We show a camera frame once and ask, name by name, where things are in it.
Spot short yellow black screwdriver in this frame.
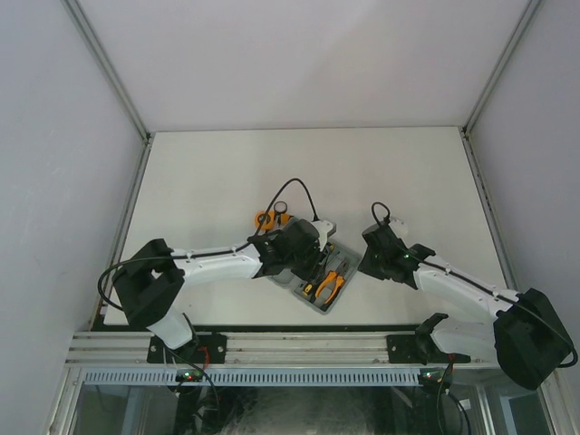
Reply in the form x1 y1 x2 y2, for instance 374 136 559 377
303 283 316 295

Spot orange black pliers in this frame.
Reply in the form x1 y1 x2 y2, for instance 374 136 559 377
314 260 350 306

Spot grey plastic tool case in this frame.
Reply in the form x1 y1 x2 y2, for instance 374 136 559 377
269 238 362 314

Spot long black yellow screwdriver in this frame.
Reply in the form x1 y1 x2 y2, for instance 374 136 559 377
324 244 335 262

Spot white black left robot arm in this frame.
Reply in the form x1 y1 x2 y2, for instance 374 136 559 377
112 217 335 363

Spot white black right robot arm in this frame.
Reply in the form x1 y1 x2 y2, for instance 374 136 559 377
358 223 579 391

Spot orange hex key set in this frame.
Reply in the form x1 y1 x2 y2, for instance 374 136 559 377
276 214 293 226

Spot orange tape measure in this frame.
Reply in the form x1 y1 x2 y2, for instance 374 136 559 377
254 211 276 231

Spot black electrical tape roll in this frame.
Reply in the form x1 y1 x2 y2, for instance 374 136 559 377
274 201 287 214

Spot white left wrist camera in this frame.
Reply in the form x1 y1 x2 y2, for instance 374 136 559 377
311 219 336 251

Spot black left camera cable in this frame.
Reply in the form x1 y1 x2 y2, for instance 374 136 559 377
97 178 318 314

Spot black camera cable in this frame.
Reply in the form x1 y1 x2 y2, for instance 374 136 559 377
371 201 579 369
97 178 318 314

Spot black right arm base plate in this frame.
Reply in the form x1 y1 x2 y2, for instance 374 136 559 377
386 333 471 365

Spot black right camera cable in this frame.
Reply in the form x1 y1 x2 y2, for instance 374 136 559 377
371 201 579 369

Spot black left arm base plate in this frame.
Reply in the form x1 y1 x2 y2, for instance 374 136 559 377
146 333 227 366

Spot aluminium front rail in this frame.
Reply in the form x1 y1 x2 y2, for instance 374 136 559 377
63 329 559 368

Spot grey slotted cable duct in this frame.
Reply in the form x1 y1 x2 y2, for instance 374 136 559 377
83 367 421 387

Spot right aluminium frame post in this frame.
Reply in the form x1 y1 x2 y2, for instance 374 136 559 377
463 0 544 136

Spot aluminium frame post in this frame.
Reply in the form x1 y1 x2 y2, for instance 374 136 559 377
463 0 544 136
61 0 153 141

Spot left aluminium frame post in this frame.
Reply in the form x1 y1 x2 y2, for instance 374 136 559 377
61 0 153 141

